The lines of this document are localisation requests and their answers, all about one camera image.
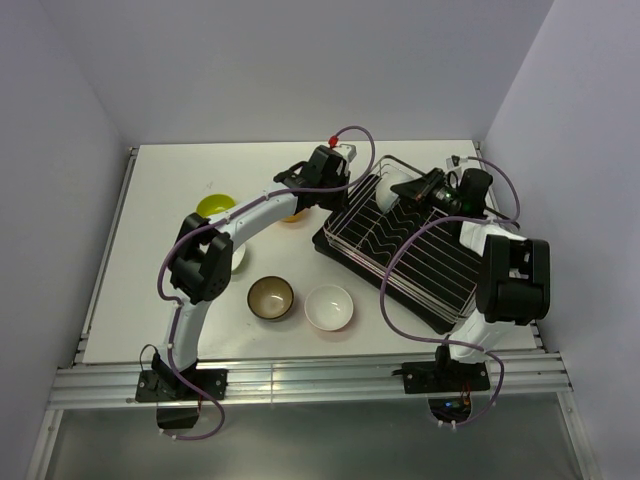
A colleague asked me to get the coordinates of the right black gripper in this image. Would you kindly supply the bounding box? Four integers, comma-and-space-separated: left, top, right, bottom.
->
392, 168, 463, 216

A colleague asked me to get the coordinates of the white ribbed bowl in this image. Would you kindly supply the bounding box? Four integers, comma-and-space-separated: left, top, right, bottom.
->
375, 170, 412, 214

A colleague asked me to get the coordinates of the white bowl orange outside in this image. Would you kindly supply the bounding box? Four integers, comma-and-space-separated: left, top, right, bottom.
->
304, 285, 354, 332

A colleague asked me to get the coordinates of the brown patterned bowl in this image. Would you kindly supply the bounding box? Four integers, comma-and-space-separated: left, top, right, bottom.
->
247, 276, 295, 321

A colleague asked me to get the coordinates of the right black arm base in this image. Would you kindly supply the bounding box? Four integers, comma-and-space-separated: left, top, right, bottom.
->
392, 360, 490, 424

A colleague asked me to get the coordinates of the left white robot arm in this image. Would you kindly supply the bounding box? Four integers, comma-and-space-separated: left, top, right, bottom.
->
156, 144, 356, 399

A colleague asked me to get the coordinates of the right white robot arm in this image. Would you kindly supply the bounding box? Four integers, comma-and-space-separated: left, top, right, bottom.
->
387, 168, 551, 390

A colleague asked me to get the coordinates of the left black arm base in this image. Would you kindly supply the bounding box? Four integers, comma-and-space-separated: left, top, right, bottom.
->
134, 369, 228, 430

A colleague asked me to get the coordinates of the orange round bowl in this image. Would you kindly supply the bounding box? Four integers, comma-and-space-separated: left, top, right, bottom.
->
282, 210, 307, 223

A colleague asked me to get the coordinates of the black drip tray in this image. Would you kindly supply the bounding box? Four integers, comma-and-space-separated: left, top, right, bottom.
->
310, 169, 486, 335

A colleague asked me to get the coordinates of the white square bowl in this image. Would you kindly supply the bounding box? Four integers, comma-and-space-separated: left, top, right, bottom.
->
231, 244, 247, 274

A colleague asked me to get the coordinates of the green round bowl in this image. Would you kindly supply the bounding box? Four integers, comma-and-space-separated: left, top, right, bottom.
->
196, 193, 236, 217

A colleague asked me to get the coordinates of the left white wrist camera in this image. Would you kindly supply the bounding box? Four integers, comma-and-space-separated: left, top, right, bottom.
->
334, 143, 357, 163

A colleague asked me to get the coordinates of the aluminium frame rail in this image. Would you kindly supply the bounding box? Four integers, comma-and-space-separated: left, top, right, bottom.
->
46, 350, 572, 410

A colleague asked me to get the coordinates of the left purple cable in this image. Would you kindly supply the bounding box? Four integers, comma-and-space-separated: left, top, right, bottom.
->
156, 125, 376, 441

